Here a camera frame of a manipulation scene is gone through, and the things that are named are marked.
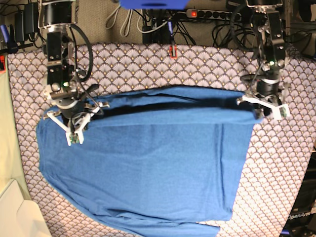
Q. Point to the blue-handled clamp at left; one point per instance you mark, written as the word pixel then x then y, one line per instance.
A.
pixel 11 45

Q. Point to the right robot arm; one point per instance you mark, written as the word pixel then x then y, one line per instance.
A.
pixel 59 86

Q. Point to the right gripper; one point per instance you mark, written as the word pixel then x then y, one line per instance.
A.
pixel 70 108

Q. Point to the white plastic bin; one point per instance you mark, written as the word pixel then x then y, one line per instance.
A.
pixel 20 217

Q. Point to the blue long-sleeve T-shirt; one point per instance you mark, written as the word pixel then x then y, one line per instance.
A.
pixel 158 163

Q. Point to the patterned fan-print tablecloth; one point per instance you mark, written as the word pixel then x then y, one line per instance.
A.
pixel 278 154

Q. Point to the black power adapter brick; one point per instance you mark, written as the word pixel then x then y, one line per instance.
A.
pixel 31 15

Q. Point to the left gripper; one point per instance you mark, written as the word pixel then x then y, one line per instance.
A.
pixel 265 87

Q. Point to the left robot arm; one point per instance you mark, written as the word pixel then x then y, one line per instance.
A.
pixel 267 25

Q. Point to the black OpenArm box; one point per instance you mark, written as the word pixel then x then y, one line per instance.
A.
pixel 300 209

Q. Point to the red and grey table clamp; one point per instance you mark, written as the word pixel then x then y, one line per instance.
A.
pixel 173 51

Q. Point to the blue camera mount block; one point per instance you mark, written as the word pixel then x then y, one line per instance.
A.
pixel 153 4

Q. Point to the black power strip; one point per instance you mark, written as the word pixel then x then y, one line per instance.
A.
pixel 208 14

